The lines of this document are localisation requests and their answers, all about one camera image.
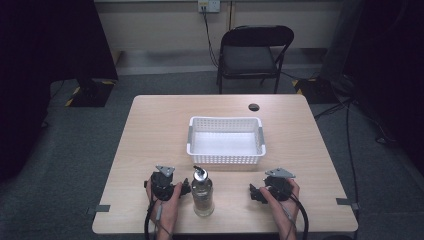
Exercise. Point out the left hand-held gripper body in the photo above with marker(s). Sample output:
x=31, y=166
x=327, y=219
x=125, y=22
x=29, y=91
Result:
x=161, y=183

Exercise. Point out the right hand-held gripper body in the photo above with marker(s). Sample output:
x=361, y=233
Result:
x=279, y=186

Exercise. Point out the person's right hand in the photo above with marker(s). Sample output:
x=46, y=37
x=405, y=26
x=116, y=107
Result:
x=283, y=208

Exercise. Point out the person's left hand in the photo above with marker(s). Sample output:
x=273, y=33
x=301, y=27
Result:
x=168, y=208

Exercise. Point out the glass bottle with metal spout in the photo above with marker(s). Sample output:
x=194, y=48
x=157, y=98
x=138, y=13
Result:
x=202, y=195

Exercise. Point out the white plastic basket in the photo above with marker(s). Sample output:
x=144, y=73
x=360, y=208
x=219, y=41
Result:
x=226, y=141

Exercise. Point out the grey tape strip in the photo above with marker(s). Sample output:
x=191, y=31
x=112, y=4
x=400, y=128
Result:
x=346, y=202
x=100, y=209

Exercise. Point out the black stand base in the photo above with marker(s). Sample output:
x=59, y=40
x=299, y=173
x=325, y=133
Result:
x=315, y=90
x=90, y=93

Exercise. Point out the black folding chair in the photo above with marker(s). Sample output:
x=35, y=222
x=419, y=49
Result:
x=248, y=56

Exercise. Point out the grey hanging cloth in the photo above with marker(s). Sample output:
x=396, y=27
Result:
x=340, y=40

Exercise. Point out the dark curtain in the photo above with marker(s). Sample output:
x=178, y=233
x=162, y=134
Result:
x=40, y=66
x=393, y=66

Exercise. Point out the wall power socket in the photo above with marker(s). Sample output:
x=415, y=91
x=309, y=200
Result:
x=209, y=5

